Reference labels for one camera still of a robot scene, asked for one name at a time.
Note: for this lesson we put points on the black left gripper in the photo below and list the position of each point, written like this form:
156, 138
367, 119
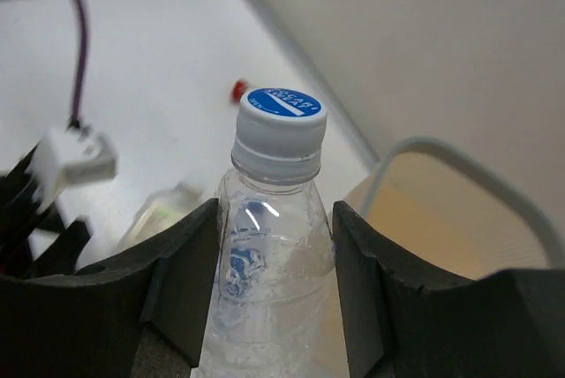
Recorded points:
20, 217

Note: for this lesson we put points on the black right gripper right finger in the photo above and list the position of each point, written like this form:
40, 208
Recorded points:
405, 317

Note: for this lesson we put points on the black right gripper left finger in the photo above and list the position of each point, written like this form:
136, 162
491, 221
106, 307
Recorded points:
95, 322

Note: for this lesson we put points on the white label clear bottle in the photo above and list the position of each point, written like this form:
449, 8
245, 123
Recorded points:
160, 211

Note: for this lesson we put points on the clear crushed plastic bottle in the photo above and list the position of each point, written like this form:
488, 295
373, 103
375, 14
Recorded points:
277, 254

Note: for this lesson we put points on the beige ribbed plastic bin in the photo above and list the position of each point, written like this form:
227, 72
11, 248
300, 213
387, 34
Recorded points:
443, 206

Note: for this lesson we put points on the red cap small bottle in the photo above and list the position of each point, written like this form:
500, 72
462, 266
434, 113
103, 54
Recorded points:
240, 87

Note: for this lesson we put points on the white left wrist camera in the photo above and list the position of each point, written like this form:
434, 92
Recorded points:
68, 158

